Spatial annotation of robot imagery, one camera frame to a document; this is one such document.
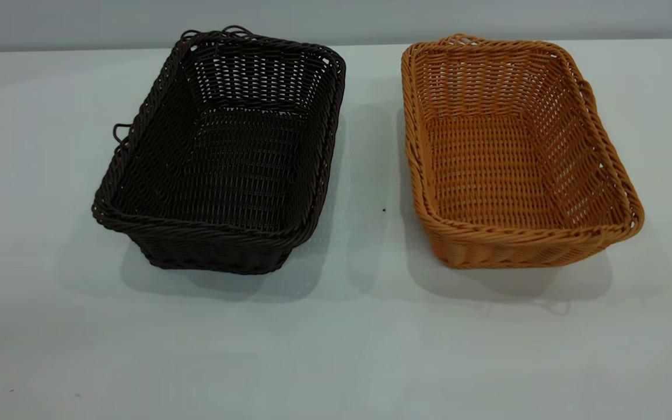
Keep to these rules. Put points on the orange wicker basket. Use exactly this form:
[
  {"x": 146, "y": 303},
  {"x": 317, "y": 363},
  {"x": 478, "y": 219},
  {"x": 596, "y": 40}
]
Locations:
[{"x": 499, "y": 169}]

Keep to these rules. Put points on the black wicker basket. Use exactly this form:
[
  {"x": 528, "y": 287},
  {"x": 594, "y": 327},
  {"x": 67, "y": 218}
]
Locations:
[{"x": 225, "y": 175}]

